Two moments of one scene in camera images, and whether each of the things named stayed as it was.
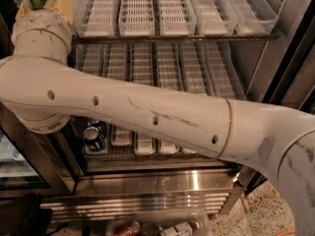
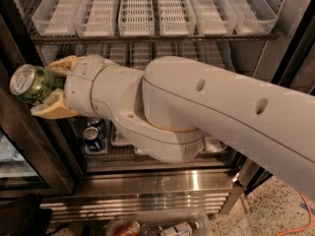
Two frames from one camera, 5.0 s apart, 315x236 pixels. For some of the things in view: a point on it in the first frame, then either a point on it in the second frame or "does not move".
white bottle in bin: [181, 229] does not move
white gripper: [40, 23] to [79, 84]
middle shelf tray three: [115, 61] does not move
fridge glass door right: [280, 63] does not move
